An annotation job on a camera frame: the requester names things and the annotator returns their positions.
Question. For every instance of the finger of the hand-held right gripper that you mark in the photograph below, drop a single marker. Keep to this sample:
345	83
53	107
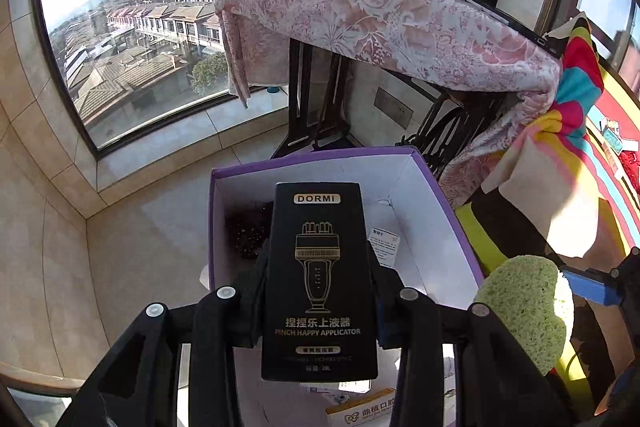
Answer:
592	287

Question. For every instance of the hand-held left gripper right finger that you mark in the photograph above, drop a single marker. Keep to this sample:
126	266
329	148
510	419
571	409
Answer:
387	307

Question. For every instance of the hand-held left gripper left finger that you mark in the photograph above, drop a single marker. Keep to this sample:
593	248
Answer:
250	302

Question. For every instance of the green round sponge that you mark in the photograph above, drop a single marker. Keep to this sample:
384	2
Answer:
525	307

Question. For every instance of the black box gold print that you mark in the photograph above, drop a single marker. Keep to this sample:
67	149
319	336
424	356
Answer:
320	277

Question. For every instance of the black dotted plastic bag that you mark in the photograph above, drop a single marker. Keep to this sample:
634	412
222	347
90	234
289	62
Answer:
247	227

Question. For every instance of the purple cardboard box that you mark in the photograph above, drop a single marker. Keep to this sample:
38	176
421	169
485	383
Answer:
425	207

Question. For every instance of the white paper label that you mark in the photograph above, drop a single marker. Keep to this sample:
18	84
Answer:
385	247

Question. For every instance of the white yellow box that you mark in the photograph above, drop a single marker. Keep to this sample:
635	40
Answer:
360	407

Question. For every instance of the red lace cloth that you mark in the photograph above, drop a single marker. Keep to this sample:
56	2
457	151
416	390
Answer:
632	167

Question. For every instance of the blue toothpaste box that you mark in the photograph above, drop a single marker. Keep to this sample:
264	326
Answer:
612	140

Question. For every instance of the striped colourful cloth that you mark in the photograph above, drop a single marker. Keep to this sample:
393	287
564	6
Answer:
575	72

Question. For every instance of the black tablet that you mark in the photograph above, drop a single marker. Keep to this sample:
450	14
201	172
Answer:
520	27

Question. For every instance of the glass window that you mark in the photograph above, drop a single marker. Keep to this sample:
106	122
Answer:
145	22
607	2

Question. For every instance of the pink floral cloth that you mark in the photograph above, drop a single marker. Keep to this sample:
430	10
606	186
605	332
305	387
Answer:
375	17

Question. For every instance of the wall socket plate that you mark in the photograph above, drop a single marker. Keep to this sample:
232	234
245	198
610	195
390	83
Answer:
394	105

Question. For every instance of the black folding table frame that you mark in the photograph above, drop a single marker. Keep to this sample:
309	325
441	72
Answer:
312	107

